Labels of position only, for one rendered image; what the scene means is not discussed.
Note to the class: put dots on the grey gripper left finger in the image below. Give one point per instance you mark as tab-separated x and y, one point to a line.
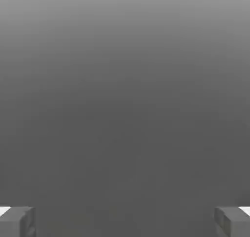
15	223

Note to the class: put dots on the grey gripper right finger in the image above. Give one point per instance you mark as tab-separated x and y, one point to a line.
234	223

